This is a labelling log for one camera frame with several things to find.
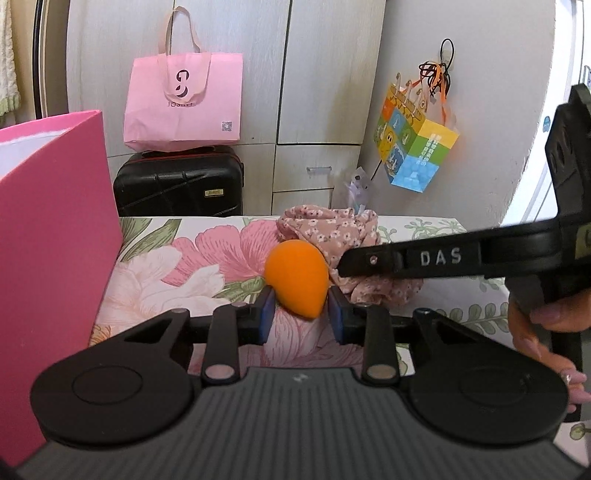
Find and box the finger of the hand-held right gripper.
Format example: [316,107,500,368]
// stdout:
[338,218,562,280]

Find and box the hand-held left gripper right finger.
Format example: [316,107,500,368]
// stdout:
[327,288,476,387]

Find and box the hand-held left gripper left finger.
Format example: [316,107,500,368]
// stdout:
[124,285,278,387]

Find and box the orange makeup sponge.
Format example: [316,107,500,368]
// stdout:
[264,240,330,320]

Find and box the pink floral scrunchie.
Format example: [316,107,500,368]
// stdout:
[276,206,424,308]

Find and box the pink cardboard box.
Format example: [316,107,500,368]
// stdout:
[0,109,124,468]

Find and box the person's right hand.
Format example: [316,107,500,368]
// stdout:
[507,294,591,415]

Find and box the floral bed sheet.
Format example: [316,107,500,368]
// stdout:
[89,214,591,441]

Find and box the colourful paper gift bag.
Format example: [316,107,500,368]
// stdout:
[372,60,461,191]

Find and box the white door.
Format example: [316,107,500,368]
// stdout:
[501,0,591,228]

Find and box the black suitcase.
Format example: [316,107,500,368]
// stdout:
[113,145,245,218]

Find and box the pink tote bag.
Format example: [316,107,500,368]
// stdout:
[123,6,245,153]

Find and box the grey wardrobe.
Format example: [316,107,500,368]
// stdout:
[67,0,570,219]

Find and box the black metal pole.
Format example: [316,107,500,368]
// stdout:
[32,0,48,117]

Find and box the white green knit cardigan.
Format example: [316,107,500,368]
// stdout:
[0,0,22,117]

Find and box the hanging purple keychain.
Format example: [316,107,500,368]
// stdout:
[346,167,373,212]

